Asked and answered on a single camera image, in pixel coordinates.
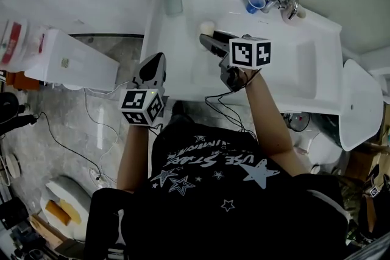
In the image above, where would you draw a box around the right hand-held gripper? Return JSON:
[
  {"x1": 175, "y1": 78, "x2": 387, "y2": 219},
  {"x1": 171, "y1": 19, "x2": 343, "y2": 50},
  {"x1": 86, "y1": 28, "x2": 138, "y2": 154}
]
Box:
[{"x1": 199, "y1": 29, "x2": 272, "y2": 93}]

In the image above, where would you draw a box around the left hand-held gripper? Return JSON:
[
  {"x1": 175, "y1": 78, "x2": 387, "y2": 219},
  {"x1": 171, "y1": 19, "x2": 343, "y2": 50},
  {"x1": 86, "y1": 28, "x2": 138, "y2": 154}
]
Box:
[{"x1": 119, "y1": 52, "x2": 168, "y2": 127}]

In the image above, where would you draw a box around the cream bar of soap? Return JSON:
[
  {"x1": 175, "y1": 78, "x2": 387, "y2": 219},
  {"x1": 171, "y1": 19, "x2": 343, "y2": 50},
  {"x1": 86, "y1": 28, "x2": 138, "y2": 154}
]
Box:
[{"x1": 199, "y1": 20, "x2": 216, "y2": 37}]

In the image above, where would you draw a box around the person's right forearm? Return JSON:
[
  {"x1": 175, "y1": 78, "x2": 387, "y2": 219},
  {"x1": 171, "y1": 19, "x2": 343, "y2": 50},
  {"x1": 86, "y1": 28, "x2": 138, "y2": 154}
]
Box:
[{"x1": 243, "y1": 68, "x2": 311, "y2": 176}]

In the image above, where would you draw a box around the person's left forearm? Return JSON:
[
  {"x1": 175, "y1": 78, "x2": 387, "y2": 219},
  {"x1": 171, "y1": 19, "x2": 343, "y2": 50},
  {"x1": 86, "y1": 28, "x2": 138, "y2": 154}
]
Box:
[{"x1": 116, "y1": 122, "x2": 160, "y2": 192}]

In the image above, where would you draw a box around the blue plastic cup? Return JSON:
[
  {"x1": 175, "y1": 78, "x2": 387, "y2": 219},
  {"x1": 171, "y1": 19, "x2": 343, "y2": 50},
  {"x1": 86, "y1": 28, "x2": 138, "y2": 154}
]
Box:
[{"x1": 246, "y1": 0, "x2": 267, "y2": 14}]

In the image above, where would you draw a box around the long white box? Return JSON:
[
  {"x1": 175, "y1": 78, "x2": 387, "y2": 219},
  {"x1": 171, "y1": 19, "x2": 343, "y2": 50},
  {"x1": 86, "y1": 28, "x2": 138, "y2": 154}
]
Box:
[{"x1": 24, "y1": 27, "x2": 121, "y2": 92}]

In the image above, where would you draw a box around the white ceramic sink basin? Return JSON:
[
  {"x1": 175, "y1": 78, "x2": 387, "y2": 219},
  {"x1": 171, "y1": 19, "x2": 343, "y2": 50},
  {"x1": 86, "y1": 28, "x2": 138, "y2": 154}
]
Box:
[{"x1": 139, "y1": 0, "x2": 343, "y2": 116}]

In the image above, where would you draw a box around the white power strip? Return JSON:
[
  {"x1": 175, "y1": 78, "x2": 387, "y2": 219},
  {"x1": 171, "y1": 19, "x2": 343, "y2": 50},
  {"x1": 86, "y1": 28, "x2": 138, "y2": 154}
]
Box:
[{"x1": 88, "y1": 167, "x2": 109, "y2": 188}]

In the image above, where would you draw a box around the black star-print shirt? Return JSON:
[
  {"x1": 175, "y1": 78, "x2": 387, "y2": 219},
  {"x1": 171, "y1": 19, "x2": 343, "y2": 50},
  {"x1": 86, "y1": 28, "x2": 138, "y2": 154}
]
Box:
[{"x1": 86, "y1": 100, "x2": 352, "y2": 260}]

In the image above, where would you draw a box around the white foam block yellow insert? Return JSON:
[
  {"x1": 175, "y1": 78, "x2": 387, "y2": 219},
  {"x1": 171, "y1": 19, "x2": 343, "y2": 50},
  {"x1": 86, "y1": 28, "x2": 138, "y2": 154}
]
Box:
[{"x1": 39, "y1": 175, "x2": 93, "y2": 242}]

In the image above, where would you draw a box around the red and white packet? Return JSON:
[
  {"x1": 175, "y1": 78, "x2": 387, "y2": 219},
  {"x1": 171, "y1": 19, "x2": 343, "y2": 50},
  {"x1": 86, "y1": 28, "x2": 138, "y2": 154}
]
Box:
[{"x1": 0, "y1": 19, "x2": 46, "y2": 71}]

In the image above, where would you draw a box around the round beige plate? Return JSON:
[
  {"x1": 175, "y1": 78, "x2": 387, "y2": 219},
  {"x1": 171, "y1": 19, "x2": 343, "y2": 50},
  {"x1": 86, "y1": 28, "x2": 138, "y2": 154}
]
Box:
[{"x1": 2, "y1": 153, "x2": 23, "y2": 187}]

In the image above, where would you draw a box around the white curved ceramic lid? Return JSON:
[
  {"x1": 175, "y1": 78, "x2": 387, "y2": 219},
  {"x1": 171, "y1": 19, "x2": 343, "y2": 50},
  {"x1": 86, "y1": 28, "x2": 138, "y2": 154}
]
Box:
[{"x1": 338, "y1": 58, "x2": 384, "y2": 152}]

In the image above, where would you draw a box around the white cable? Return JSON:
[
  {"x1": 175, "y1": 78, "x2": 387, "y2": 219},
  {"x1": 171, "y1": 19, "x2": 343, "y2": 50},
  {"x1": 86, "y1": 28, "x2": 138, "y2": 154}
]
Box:
[{"x1": 82, "y1": 82, "x2": 131, "y2": 180}]

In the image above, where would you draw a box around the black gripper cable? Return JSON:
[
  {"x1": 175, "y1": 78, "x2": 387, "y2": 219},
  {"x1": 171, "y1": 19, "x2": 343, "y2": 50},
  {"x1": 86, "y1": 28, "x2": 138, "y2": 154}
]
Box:
[{"x1": 204, "y1": 69, "x2": 263, "y2": 141}]

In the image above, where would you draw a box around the thin black floor cable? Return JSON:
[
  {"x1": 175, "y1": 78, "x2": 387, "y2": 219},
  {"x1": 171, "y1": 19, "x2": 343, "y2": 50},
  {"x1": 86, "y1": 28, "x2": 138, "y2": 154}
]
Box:
[{"x1": 34, "y1": 111, "x2": 118, "y2": 185}]

